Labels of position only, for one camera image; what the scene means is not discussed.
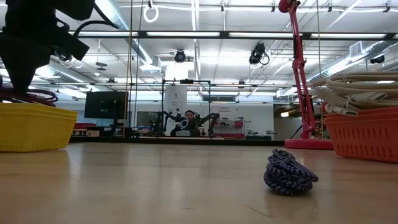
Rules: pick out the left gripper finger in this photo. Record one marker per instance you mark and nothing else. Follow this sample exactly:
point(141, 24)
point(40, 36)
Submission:
point(21, 62)

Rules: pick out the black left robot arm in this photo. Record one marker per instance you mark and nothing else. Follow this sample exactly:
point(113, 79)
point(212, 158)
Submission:
point(81, 9)

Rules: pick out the yellow plastic basket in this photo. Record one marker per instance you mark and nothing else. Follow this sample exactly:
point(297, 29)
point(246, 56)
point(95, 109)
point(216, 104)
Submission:
point(31, 130)

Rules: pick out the black computer monitor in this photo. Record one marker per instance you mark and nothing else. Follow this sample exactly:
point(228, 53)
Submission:
point(105, 104)

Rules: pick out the black ceiling spotlight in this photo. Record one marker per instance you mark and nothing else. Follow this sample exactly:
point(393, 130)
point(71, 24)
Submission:
point(257, 53)
point(179, 56)
point(377, 59)

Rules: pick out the person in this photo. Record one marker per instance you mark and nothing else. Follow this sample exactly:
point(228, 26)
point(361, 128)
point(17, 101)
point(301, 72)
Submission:
point(189, 118)

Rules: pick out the white air vent unit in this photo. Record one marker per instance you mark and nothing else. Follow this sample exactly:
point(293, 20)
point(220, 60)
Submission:
point(359, 49)

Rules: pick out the orange plastic basket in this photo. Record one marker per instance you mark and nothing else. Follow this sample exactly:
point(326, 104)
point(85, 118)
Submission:
point(367, 137)

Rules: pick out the silver ventilation duct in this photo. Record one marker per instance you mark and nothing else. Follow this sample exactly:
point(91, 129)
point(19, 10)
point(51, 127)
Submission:
point(136, 46)
point(62, 73)

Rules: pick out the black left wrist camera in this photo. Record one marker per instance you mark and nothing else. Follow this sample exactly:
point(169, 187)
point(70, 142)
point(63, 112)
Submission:
point(73, 45)

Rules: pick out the black table edge rail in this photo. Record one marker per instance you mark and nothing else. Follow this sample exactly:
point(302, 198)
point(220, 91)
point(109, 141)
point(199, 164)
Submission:
point(217, 141)

